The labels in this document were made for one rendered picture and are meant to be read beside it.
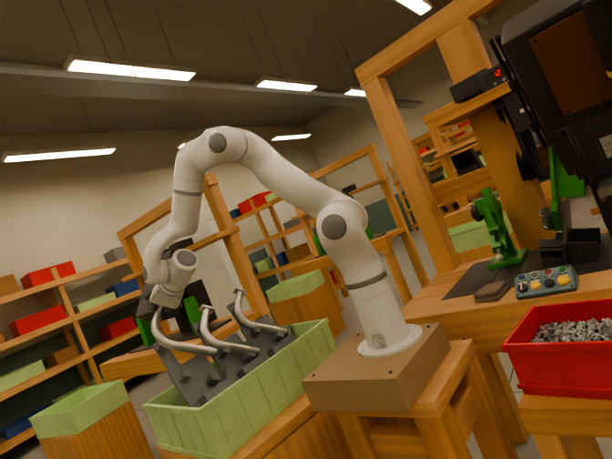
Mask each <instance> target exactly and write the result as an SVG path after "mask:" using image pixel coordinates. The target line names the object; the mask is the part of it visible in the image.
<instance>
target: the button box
mask: <svg viewBox="0 0 612 459"><path fill-rule="evenodd" d="M565 267H566V270H565V271H564V272H560V271H558V268H559V267H555V268H551V269H550V270H552V273H551V274H549V275H545V270H538V271H537V272H538V276H537V277H535V278H533V277H532V276H531V273H532V272H528V273H524V275H525V278H524V279H523V280H519V279H518V276H519V275H521V274H519V275H515V297H516V298H517V300H524V299H530V298H535V297H541V296H546V295H553V294H558V293H564V292H570V291H577V288H578V283H579V278H578V276H577V274H576V272H575V270H574V269H573V267H572V265H570V264H569V265H565ZM562 275H566V276H568V277H569V279H570V282H569V283H568V284H567V285H560V284H559V283H558V282H557V278H558V277H559V276H562ZM546 279H552V280H553V281H554V282H555V284H554V285H553V286H552V287H547V286H546V285H545V284H544V282H545V280H546ZM533 281H538V282H539V283H540V287H539V288H538V289H536V290H534V289H532V288H531V286H530V285H531V283H532V282H533ZM520 283H524V284H525V285H526V286H527V290H526V291H523V292H521V291H519V290H518V289H517V286H518V284H520Z"/></svg>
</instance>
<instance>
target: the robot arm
mask: <svg viewBox="0 0 612 459"><path fill-rule="evenodd" d="M228 162H230V163H240V164H241V165H244V166H245V167H247V168H249V169H250V170H251V171H252V172H253V173H254V174H255V176H256V177H257V178H258V180H259V181H260V183H261V184H262V185H263V186H264V187H266V188H267V189H268V190H270V191H271V192H273V193H274V194H275V195H277V196H278V197H280V198H281V199H283V200H285V201H286V202H288V203H289V204H291V205H292V206H293V207H295V208H297V209H300V210H301V211H303V212H305V213H307V214H309V215H311V216H312V217H314V218H315V219H316V230H317V234H318V238H319V241H320V243H321V245H322V247H323V249H324V250H325V252H326V254H327V255H328V256H329V258H330V259H331V261H332V262H333V263H334V264H335V265H336V267H337V268H338V270H339V271H340V273H341V275H342V278H343V281H344V283H345V286H346V288H347V291H348V293H349V295H350V298H351V300H352V304H353V307H354V309H355V311H356V314H357V316H358V319H359V321H360V324H361V326H362V330H363V332H364V335H365V337H366V339H365V340H363V341H362V342H361V343H360V345H359V346H358V353H359V354H360V356H362V357H363V358H366V359H378V358H383V357H387V356H391V355H394V354H396V353H399V352H403V351H405V350H407V349H409V348H410V347H412V346H414V345H415V344H416V343H417V342H418V341H420V340H421V338H422V337H423V330H422V328H421V327H420V326H419V325H416V324H406V322H405V319H404V317H403V313H402V311H401V308H400V306H399V303H398V301H397V299H396V296H395V294H394V291H393V287H392V285H391V283H390V281H389V278H388V275H387V273H386V270H385V268H384V266H383V262H382V260H381V258H380V256H379V254H378V253H377V251H376V250H375V248H374V247H373V245H372V244H371V243H370V241H369V239H368V237H367V235H366V233H365V230H366V228H367V224H368V215H367V212H366V210H365V208H364V207H363V206H362V204H360V203H359V202H358V201H356V200H355V199H352V198H351V197H349V196H347V195H345V194H343V193H341V192H340V191H338V190H336V189H333V188H331V187H329V186H327V185H325V184H323V183H321V182H320V181H318V180H317V179H315V178H312V177H311V176H309V175H308V174H306V173H305V172H303V171H302V170H300V169H299V168H297V167H295V166H294V165H293V164H291V163H290V162H289V161H288V160H287V159H285V158H284V157H282V156H281V155H280V154H279V153H278V152H277V151H276V150H275V149H274V148H273V147H272V146H271V145H270V144H269V143H268V142H267V141H265V140H264V139H263V138H261V137H259V136H258V135H256V134H254V133H252V132H250V131H248V130H244V129H239V128H235V127H227V126H222V127H212V128H209V129H207V130H206V131H204V133H203V134H202V135H201V136H200V137H198V138H195V139H193V140H191V141H189V142H188V143H186V144H184V145H183V146H182V147H181V148H180V149H179V151H178V154H177V156H176V162H175V171H174V181H173V191H172V203H171V214H170V221H169V223H168V225H167V226H166V227H164V228H163V229H161V230H160V231H159V232H157V233H156V234H155V235H154V236H153V237H152V239H151V240H150V241H149V243H148V245H147V247H146V250H145V254H144V260H143V269H142V270H143V271H142V276H143V280H144V282H145V283H147V284H151V285H155V284H156V285H155V287H154V289H153V290H152V292H151V293H149V294H147V295H146V296H145V299H146V300H147V301H149V302H150V304H151V305H152V307H151V310H152V314H154V312H155V310H156V308H157V306H158V305H161V306H164V307H165V309H164V311H163V315H162V317H164V315H165V314H167V313H168V312H169V311H170V310H175V309H181V308H182V303H181V299H182V297H183V294H184V291H185V288H186V287H187V286H188V283H189V280H190V278H191V277H192V275H193V273H194V271H195V269H196V268H197V267H198V265H199V258H198V256H197V255H196V254H195V253H194V252H193V251H191V250H187V249H180V250H176V251H175V252H174V253H173V255H172V257H171V258H170V259H168V260H160V259H161V255H162V253H163V251H164V249H165V248H166V247H167V246H168V245H169V244H170V243H172V242H173V241H175V240H179V239H182V238H185V237H187V236H191V235H193V234H195V233H196V232H197V230H198V227H199V214H200V207H201V200H202V191H203V183H204V175H205V172H206V171H207V170H208V169H210V168H211V167H212V166H215V165H218V164H221V163H228Z"/></svg>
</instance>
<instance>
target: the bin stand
mask: <svg viewBox="0 0 612 459"><path fill-rule="evenodd" d="M518 411H519V413H520V415H521V417H522V420H523V422H524V425H525V428H526V430H527V432H528V433H529V434H532V435H533V437H534V440H535V444H536V446H537V449H538V451H539V453H540V455H541V458H542V459H575V458H576V459H604V458H603V455H602V454H601V451H600V449H599V446H598V444H597V440H596V437H611V438H612V400H600V399H586V398H572V397H557V396H543V395H529V394H524V392H523V394H522V397H521V400H520V403H519V405H518ZM566 438H567V439H566ZM568 442H569V443H568ZM570 446H571V448H572V450H571V448H570ZM572 451H573V453H574V454H573V453H572ZM574 456H575V457H574Z"/></svg>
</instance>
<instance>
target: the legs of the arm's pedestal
mask: <svg viewBox="0 0 612 459"><path fill-rule="evenodd" d="M337 418H338V420H339V422H340V425H341V427H342V430H343V433H344V435H345V438H346V440H347V443H348V445H349V446H350V449H351V451H352V455H353V458H354V459H473V458H472V456H471V454H470V452H469V449H468V447H467V445H466V443H467V440H468V438H469V436H470V433H471V432H472V431H473V433H474V437H475V440H476V441H477V444H478V446H479V449H480V451H481V453H482V456H483V458H484V459H519V458H518V456H517V453H516V451H515V448H514V445H513V443H512V440H511V438H510V435H509V433H508V431H507V429H506V427H505V423H504V420H503V418H502V415H501V414H500V411H499V409H498V406H497V404H496V402H495V398H494V396H493V394H492V391H491V389H490V386H489V384H488V381H487V380H486V377H485V374H484V371H483V369H482V366H481V364H480V362H479V360H478V357H477V355H475V356H474V358H473V360H472V362H471V363H470V365H469V367H468V369H467V371H466V372H465V374H464V377H463V379H462V380H461V381H460V383H459V385H458V387H457V388H456V390H455V392H454V395H453V396H452V398H451V400H450V402H449V403H448V404H447V406H446V408H445V410H444V412H443V414H442V416H441V418H408V417H369V416H337ZM396 422H397V423H398V424H399V426H394V425H395V423H396Z"/></svg>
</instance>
